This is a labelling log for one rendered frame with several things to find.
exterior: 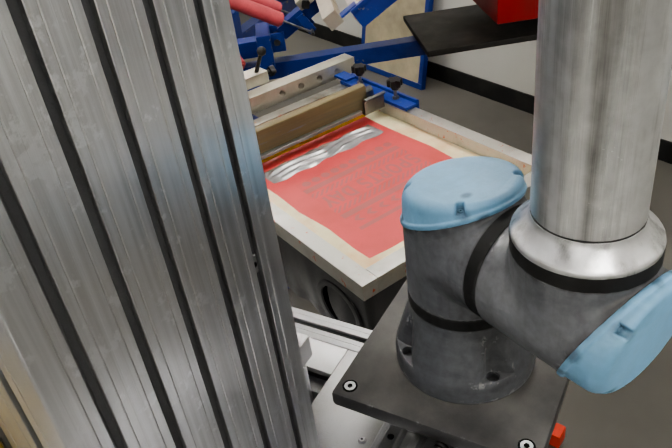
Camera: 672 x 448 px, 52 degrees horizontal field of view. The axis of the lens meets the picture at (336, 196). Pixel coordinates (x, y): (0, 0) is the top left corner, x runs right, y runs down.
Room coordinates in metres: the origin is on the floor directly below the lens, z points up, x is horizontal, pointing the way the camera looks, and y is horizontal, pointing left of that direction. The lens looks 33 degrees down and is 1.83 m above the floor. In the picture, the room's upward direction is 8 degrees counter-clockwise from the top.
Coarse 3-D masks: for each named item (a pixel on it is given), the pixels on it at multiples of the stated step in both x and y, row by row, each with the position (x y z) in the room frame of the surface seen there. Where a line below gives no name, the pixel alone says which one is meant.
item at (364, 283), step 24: (312, 96) 1.88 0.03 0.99; (264, 120) 1.76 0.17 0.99; (408, 120) 1.68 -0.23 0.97; (432, 120) 1.62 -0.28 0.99; (456, 144) 1.53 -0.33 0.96; (480, 144) 1.46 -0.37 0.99; (504, 144) 1.44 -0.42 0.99; (528, 168) 1.34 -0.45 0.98; (528, 192) 1.24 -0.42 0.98; (288, 216) 1.26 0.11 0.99; (288, 240) 1.21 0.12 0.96; (312, 240) 1.16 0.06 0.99; (336, 264) 1.07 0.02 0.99; (384, 264) 1.05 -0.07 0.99; (360, 288) 0.99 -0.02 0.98; (384, 288) 1.02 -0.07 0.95
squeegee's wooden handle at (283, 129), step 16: (336, 96) 1.70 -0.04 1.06; (352, 96) 1.72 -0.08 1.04; (304, 112) 1.64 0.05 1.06; (320, 112) 1.66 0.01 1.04; (336, 112) 1.69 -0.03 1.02; (352, 112) 1.72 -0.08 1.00; (256, 128) 1.58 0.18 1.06; (272, 128) 1.58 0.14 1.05; (288, 128) 1.61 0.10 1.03; (304, 128) 1.63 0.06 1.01; (272, 144) 1.58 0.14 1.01
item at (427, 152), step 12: (360, 120) 1.75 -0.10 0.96; (372, 120) 1.74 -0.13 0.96; (336, 132) 1.70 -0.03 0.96; (348, 132) 1.69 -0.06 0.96; (384, 132) 1.66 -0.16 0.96; (396, 132) 1.65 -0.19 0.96; (312, 144) 1.65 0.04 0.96; (360, 144) 1.61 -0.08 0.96; (372, 144) 1.60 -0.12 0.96; (396, 144) 1.58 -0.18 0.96; (408, 144) 1.57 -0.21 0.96; (420, 144) 1.56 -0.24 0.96; (336, 156) 1.56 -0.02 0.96; (348, 156) 1.55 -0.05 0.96; (420, 156) 1.50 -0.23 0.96; (432, 156) 1.49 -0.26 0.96; (444, 156) 1.48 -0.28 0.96
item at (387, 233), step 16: (304, 144) 1.65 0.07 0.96; (272, 160) 1.59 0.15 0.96; (288, 160) 1.58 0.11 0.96; (336, 160) 1.54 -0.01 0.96; (304, 176) 1.48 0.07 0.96; (288, 192) 1.42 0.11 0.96; (304, 192) 1.41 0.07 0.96; (304, 208) 1.34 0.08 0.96; (320, 208) 1.33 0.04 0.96; (336, 224) 1.25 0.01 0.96; (352, 224) 1.24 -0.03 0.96; (384, 224) 1.23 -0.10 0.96; (400, 224) 1.22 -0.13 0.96; (352, 240) 1.19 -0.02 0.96; (368, 240) 1.18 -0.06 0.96; (384, 240) 1.17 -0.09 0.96; (400, 240) 1.16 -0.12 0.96; (368, 256) 1.12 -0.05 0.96
